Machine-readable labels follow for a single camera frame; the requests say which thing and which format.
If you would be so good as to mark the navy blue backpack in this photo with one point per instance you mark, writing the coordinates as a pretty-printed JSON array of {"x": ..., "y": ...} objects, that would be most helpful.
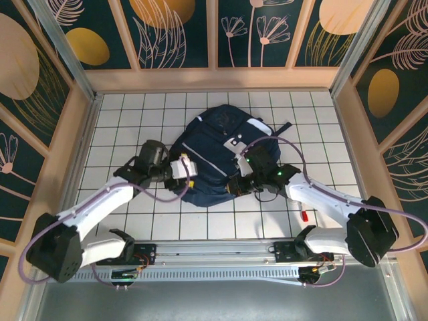
[{"x": 207, "y": 143}]

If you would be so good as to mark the red capped marker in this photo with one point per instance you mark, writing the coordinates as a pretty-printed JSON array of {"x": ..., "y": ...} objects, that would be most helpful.
[{"x": 305, "y": 216}]

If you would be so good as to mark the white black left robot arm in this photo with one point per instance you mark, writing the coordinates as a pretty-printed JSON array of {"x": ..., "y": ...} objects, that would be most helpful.
[{"x": 100, "y": 204}]

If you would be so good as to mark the aluminium mounting rail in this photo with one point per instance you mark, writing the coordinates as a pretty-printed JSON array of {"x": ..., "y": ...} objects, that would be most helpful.
[{"x": 214, "y": 249}]

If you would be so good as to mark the aluminium side rail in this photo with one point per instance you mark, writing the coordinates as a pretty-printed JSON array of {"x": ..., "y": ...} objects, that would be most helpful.
[
  {"x": 355, "y": 160},
  {"x": 82, "y": 157}
]

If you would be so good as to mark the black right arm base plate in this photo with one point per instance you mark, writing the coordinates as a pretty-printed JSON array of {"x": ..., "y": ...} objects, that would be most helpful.
[{"x": 284, "y": 250}]

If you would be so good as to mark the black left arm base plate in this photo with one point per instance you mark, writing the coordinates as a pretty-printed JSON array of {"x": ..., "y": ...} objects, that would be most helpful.
[{"x": 147, "y": 254}]

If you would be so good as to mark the aluminium frame post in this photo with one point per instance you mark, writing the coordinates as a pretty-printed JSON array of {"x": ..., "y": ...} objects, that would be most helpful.
[
  {"x": 361, "y": 43},
  {"x": 67, "y": 57}
]

